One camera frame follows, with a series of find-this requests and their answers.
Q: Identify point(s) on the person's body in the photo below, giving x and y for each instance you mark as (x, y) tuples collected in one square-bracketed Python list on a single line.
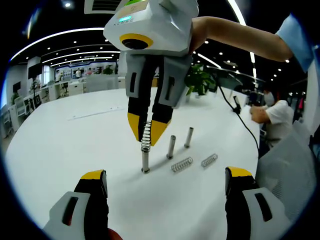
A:
[(297, 40)]

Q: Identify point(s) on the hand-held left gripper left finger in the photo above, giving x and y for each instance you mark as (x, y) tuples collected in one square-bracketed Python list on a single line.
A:
[(80, 215)]

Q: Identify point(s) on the metal pin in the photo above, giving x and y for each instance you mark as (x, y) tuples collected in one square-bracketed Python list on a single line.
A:
[(189, 137), (145, 161), (171, 146)]

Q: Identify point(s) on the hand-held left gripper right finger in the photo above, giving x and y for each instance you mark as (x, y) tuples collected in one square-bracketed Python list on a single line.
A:
[(250, 212)]

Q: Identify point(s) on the person's right forearm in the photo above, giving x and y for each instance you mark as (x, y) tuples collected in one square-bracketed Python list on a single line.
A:
[(237, 37)]

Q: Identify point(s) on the metal coil spring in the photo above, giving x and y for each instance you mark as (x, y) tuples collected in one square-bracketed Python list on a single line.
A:
[(209, 160), (146, 137), (182, 164)]

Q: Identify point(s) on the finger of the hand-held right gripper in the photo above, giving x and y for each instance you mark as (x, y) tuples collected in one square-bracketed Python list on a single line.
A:
[(136, 105)]

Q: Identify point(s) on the green potted plant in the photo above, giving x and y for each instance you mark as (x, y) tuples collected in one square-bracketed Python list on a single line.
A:
[(200, 77)]

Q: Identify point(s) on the black clip stand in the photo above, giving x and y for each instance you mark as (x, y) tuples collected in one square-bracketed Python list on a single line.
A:
[(237, 103)]

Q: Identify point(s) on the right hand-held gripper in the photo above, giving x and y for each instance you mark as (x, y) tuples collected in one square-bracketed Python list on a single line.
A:
[(160, 27)]

